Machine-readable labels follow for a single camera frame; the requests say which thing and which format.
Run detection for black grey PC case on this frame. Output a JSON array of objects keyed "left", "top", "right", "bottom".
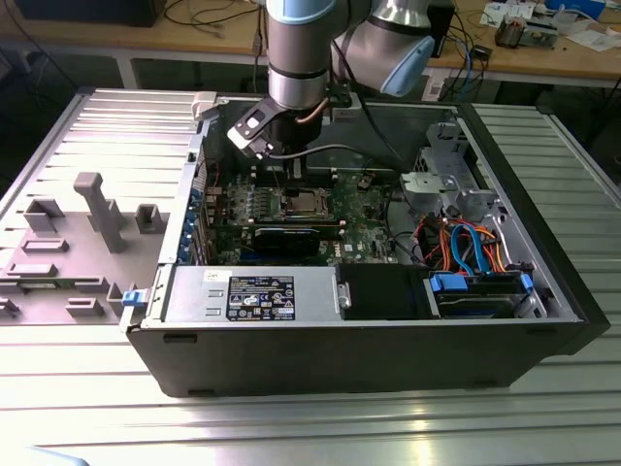
[{"left": 118, "top": 89, "right": 612, "bottom": 399}]

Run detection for black white wrist camera box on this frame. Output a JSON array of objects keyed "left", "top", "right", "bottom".
[{"left": 226, "top": 96, "right": 283, "bottom": 159}]

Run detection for brown curved cable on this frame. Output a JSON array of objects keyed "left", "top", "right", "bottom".
[{"left": 294, "top": 98, "right": 325, "bottom": 126}]

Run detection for green circuit board device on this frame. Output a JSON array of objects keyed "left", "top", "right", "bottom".
[{"left": 521, "top": 18, "right": 559, "bottom": 50}]

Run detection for perforated metal drive cage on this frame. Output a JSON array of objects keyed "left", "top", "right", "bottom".
[{"left": 398, "top": 120, "right": 508, "bottom": 229}]

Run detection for blue flat data cable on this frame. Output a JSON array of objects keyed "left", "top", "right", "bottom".
[{"left": 449, "top": 220, "right": 492, "bottom": 279}]

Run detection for dark flat box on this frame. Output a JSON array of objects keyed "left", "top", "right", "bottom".
[{"left": 14, "top": 0, "right": 167, "bottom": 29}]

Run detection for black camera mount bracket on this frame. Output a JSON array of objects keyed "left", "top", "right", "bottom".
[{"left": 325, "top": 82, "right": 353, "bottom": 109}]

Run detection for blue network cable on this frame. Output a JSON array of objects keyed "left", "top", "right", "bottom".
[{"left": 453, "top": 26, "right": 479, "bottom": 93}]

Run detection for black graphics card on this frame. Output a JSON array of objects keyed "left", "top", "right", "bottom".
[{"left": 251, "top": 223, "right": 322, "bottom": 259}]

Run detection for CPU socket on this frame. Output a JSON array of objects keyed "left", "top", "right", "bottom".
[{"left": 276, "top": 183, "right": 335, "bottom": 219}]

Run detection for metal socket cover frame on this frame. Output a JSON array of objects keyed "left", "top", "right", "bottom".
[{"left": 280, "top": 187, "right": 331, "bottom": 217}]

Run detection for red data cable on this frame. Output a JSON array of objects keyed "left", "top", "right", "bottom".
[{"left": 412, "top": 216, "right": 441, "bottom": 267}]

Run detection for grey camera cable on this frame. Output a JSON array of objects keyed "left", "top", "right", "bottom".
[{"left": 268, "top": 143, "right": 419, "bottom": 175}]

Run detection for grey power supply unit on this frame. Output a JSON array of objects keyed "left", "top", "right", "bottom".
[{"left": 163, "top": 265, "right": 341, "bottom": 325}]

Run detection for green motherboard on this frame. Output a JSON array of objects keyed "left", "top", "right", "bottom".
[{"left": 193, "top": 167, "right": 407, "bottom": 267}]

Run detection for tall black device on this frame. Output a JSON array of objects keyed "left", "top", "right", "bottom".
[{"left": 429, "top": 0, "right": 457, "bottom": 59}]

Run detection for grey parts rack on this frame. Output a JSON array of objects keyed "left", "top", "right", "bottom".
[{"left": 0, "top": 172, "right": 172, "bottom": 327}]

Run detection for white paper sheets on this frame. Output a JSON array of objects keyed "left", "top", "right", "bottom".
[{"left": 565, "top": 27, "right": 621, "bottom": 52}]

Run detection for small copper wound transformer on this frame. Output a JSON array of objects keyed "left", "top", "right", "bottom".
[{"left": 494, "top": 14, "right": 524, "bottom": 50}]

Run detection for black plastic shroud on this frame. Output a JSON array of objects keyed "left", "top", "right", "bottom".
[{"left": 337, "top": 264, "right": 431, "bottom": 322}]

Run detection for orange wire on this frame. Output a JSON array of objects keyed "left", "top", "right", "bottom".
[{"left": 436, "top": 217, "right": 509, "bottom": 274}]

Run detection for silver topped CPU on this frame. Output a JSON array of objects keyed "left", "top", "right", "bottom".
[{"left": 289, "top": 192, "right": 321, "bottom": 213}]

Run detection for hard disk in blue carrier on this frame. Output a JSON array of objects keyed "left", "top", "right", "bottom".
[{"left": 427, "top": 272, "right": 535, "bottom": 320}]

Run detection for wooden desk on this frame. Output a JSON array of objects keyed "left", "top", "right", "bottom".
[{"left": 0, "top": 0, "right": 621, "bottom": 91}]

